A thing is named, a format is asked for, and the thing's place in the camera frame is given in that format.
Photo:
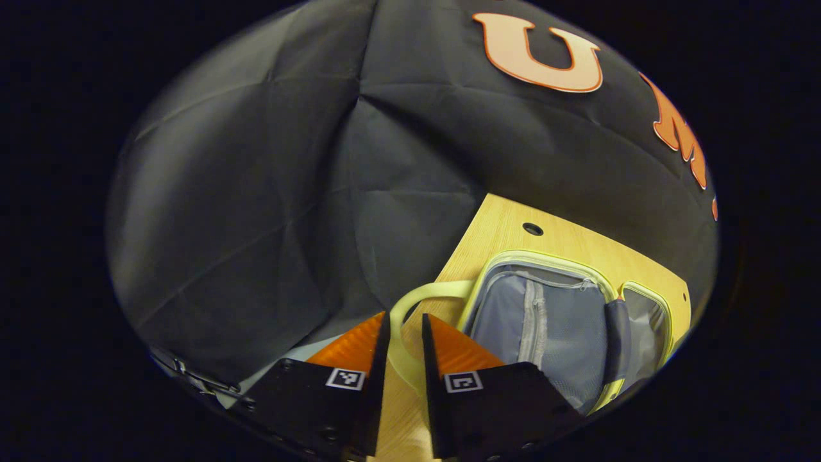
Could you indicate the pale yellow suitcase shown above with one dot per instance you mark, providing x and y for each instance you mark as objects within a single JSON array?
[{"x": 558, "y": 321}]

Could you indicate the black backdrop cloth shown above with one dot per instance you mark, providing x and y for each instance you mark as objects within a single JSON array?
[{"x": 256, "y": 192}]

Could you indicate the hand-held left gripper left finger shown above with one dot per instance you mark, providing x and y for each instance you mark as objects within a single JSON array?
[{"x": 377, "y": 398}]

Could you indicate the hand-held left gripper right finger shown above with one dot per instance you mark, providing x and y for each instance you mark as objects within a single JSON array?
[{"x": 433, "y": 404}]

